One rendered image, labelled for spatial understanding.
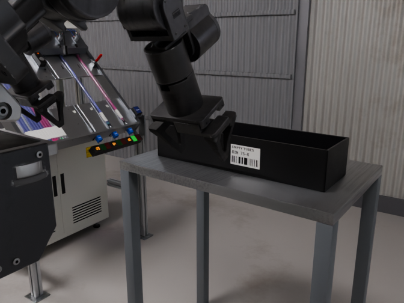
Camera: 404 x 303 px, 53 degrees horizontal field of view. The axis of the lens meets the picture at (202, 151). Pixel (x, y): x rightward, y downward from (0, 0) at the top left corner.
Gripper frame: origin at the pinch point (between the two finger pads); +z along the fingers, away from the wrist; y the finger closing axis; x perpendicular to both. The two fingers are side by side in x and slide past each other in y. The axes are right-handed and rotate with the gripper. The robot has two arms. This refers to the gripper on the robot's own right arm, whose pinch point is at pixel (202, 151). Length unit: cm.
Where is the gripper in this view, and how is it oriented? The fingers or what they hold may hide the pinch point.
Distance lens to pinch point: 66.9
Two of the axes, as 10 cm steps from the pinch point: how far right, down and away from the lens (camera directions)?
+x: -5.2, 6.3, -5.7
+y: -8.1, -1.5, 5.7
